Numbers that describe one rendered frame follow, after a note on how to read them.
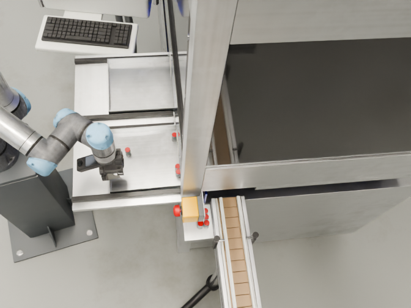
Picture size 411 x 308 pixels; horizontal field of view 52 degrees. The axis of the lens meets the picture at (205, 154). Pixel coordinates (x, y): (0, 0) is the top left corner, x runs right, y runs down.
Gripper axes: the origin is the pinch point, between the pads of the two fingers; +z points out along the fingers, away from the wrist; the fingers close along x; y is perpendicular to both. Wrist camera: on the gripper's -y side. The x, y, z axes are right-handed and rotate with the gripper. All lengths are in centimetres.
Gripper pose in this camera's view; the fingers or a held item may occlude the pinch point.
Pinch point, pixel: (106, 176)
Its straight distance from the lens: 161.6
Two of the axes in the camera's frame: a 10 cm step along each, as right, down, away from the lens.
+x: -1.1, -9.1, 4.1
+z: -0.8, 4.2, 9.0
